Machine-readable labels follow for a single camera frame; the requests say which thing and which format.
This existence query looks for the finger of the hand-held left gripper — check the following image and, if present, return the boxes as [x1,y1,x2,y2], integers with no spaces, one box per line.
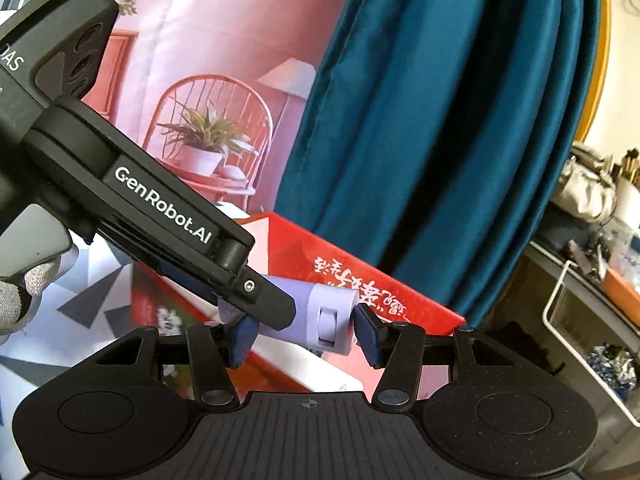
[217,267,297,332]
[149,256,222,307]

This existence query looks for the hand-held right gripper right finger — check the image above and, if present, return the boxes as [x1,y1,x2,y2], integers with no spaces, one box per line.
[352,304,506,411]

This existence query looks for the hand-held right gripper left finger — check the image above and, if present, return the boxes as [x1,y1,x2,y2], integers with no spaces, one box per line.
[92,313,260,408]

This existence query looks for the lavender bottle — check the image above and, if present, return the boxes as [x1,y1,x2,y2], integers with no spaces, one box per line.
[217,274,359,359]

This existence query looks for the red strawberry print box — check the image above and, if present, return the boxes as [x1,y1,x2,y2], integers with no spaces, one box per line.
[132,212,467,397]

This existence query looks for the person's left hand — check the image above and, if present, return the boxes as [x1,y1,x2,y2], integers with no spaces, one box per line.
[0,247,79,346]

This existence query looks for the grey shelf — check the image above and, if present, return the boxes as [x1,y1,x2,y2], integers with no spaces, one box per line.
[527,237,640,321]

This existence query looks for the teal curtain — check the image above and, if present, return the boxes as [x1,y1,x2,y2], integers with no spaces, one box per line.
[274,0,602,330]

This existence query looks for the crumpled foil wrapper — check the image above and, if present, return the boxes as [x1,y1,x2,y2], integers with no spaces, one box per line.
[585,342,638,401]

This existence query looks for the orange tray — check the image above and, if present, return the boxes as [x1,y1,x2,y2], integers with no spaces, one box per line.
[601,269,640,327]

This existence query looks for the beige bag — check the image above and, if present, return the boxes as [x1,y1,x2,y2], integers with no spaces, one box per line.
[550,142,618,223]

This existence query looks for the white cup with brushes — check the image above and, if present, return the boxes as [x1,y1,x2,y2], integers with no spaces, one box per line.
[612,147,640,231]

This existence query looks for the pink room wall poster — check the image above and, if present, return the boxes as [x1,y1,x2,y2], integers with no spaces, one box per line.
[92,0,362,221]

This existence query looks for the white wire basket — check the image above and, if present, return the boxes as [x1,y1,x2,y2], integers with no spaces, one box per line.
[542,259,640,428]

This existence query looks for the yellow curved frame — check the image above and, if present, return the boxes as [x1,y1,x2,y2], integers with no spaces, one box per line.
[574,0,614,145]

